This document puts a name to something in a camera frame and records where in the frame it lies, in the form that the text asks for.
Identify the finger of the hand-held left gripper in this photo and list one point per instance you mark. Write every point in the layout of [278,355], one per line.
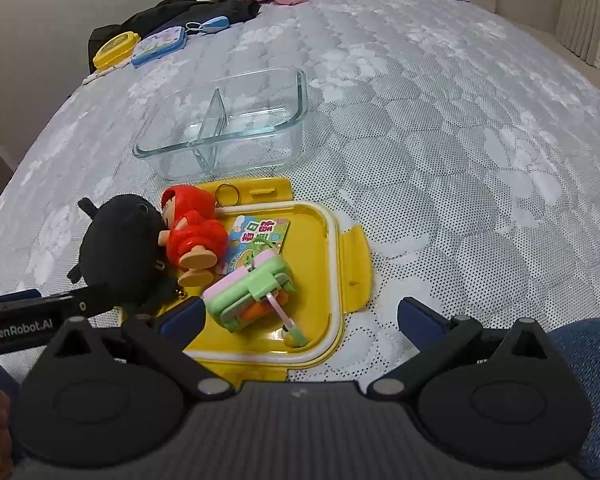
[92,300]
[22,294]

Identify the yellow container lid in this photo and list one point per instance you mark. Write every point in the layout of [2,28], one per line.
[320,280]

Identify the black plush toy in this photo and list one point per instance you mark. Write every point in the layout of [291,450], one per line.
[115,240]

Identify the white lace cloth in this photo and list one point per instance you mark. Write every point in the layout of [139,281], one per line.
[92,79]

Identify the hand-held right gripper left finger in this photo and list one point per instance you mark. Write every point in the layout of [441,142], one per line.
[180,319]

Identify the colourful printed card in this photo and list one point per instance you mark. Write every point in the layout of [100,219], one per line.
[260,232]

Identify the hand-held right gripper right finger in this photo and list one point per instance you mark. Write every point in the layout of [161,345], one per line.
[421,321]

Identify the divided glass container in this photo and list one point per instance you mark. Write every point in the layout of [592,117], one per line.
[215,125]

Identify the beige curtain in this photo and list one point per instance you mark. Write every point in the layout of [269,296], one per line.
[580,10]

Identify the small yellow box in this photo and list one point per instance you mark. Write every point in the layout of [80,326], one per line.
[112,50]

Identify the person's blue jeans leg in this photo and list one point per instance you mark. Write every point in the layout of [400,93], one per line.
[590,385]

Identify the blue-edged printed tin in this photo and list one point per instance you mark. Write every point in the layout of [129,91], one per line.
[155,45]

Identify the black cloth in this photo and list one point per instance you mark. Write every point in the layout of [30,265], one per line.
[180,10]

